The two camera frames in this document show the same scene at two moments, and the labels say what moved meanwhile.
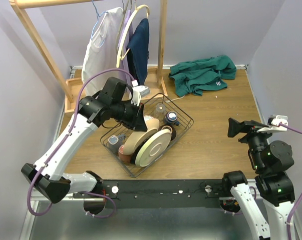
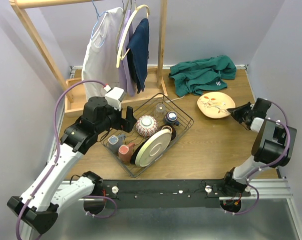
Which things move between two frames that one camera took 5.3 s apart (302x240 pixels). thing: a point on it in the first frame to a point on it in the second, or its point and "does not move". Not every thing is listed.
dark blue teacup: x=171 y=118 does not move
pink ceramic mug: x=124 y=159 does not move
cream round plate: x=153 y=148 does not move
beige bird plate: x=133 y=138 to x=215 y=104
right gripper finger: x=236 y=127 to x=239 y=112
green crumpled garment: x=196 y=76 does not move
